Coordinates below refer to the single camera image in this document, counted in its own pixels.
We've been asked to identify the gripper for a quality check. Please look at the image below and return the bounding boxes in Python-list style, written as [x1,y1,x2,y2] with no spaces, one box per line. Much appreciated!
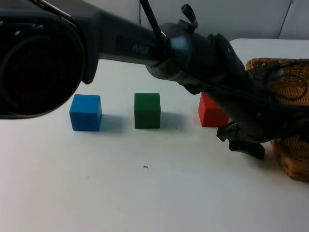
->
[205,69,309,145]

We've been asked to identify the brown wicker basket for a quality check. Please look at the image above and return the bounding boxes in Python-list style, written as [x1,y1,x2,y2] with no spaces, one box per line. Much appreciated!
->
[245,57,309,182]

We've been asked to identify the red cube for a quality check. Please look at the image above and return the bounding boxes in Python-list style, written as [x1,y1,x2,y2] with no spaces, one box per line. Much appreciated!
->
[197,91,230,128]

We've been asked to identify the green cube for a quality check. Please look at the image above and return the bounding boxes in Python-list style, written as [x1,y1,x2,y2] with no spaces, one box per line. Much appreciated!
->
[134,92,162,129]

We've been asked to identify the blue cube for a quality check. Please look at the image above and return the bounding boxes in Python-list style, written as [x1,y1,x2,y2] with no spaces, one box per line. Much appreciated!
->
[69,94,103,132]

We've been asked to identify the thin black cable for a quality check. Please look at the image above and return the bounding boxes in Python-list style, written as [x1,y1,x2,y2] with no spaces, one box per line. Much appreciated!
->
[262,59,309,103]

